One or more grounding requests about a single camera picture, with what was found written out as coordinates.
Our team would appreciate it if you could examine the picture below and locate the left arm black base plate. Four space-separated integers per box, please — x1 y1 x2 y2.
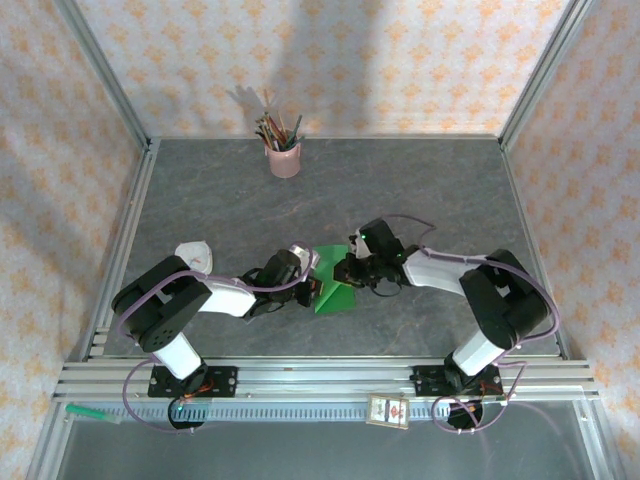
148 365 239 400

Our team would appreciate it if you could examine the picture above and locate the green marker pen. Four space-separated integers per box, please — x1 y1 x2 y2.
65 403 123 426

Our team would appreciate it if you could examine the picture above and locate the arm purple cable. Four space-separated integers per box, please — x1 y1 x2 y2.
382 214 560 435
114 264 314 435

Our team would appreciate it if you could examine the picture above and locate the aluminium frame post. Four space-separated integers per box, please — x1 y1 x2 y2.
54 0 151 146
499 0 596 149

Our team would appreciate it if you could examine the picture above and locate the grey slotted cable duct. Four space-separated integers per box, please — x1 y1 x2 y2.
64 402 506 422

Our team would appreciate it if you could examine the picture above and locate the pink pencil cup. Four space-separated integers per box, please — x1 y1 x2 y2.
264 137 304 179

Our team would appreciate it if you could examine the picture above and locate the playing card box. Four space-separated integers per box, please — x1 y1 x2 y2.
366 393 411 430

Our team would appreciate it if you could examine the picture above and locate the wide aluminium mounting rail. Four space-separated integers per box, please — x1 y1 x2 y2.
52 355 600 404

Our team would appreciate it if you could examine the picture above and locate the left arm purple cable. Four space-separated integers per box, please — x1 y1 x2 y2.
114 264 314 435

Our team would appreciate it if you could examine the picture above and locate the white round object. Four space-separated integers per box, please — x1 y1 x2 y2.
175 240 214 274

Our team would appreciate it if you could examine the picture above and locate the dark green coloured pencil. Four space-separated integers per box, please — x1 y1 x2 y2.
285 114 305 150

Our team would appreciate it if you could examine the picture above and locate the aluminium side rail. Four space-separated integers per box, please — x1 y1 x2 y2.
82 139 161 359
499 139 571 359

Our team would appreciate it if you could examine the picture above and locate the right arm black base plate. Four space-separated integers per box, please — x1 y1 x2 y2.
410 364 503 399

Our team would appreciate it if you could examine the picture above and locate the green paper sheet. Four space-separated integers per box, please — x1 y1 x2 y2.
312 243 357 315

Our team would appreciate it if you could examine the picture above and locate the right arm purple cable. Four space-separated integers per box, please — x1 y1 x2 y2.
382 214 560 435

